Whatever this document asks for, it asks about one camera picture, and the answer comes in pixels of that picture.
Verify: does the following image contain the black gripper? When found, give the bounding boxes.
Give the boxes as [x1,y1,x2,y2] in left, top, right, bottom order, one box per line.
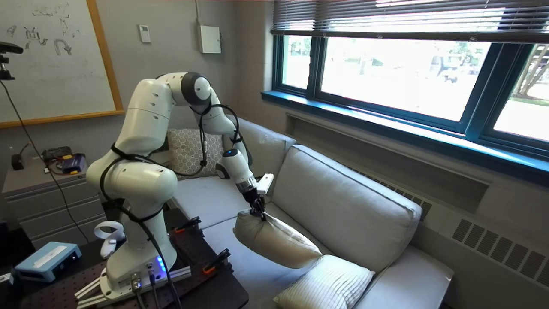
[241,187,269,219]

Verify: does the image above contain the grey sofa seat cushion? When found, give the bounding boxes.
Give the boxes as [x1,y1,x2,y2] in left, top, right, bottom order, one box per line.
[200,202,370,309]
[161,169,270,230]

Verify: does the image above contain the white wall thermostat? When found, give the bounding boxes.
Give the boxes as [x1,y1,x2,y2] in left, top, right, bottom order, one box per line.
[135,22,152,46]

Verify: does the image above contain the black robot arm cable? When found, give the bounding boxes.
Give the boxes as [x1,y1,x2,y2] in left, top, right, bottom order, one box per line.
[99,101,253,309]

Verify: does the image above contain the wood framed whiteboard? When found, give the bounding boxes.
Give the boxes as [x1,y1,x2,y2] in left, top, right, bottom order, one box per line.
[0,0,125,130]

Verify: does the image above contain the black device with orange parts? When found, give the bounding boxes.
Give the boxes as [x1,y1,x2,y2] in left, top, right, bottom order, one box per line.
[39,144,90,176]

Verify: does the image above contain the light blue box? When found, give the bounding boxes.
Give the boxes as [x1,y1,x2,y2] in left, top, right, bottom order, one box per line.
[13,240,83,283]

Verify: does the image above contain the dark window blinds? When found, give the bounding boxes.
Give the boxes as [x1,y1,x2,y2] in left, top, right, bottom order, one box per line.
[270,0,549,42]

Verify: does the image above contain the wall heater vent grille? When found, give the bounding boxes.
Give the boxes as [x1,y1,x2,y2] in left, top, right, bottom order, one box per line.
[408,194,549,288]

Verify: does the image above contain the black robot table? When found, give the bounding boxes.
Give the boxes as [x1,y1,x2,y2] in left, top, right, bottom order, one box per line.
[15,212,250,309]

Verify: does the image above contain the grey drawer cabinet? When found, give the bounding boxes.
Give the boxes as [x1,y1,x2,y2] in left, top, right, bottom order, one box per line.
[0,159,109,250]

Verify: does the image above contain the white wall box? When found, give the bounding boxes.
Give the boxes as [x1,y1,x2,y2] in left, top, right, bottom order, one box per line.
[197,22,222,56]

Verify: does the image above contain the white striped pillow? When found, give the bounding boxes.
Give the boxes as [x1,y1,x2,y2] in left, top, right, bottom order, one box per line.
[231,209,324,269]
[272,254,375,309]

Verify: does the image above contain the white VR controller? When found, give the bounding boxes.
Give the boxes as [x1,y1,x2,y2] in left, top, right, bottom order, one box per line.
[92,219,126,260]

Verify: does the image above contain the thin black camera cable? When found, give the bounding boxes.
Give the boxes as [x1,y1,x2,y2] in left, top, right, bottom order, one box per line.
[0,77,89,243]

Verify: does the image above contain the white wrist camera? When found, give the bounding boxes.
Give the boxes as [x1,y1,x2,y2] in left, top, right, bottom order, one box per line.
[255,171,276,197]

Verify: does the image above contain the wide blue framed window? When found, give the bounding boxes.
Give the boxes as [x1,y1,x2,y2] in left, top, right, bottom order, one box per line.
[260,30,549,176]

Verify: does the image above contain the black camera on stand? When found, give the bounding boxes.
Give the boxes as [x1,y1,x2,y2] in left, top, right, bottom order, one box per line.
[0,39,25,82]

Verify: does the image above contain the grey fabric sofa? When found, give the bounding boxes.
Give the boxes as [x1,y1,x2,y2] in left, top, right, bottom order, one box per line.
[152,111,456,309]

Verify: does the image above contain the black orange handled clamp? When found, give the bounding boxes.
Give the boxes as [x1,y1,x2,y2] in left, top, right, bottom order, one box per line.
[169,214,202,236]
[200,247,231,278]

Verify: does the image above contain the small black desk item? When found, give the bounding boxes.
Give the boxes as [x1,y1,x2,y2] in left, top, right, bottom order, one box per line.
[8,142,30,171]

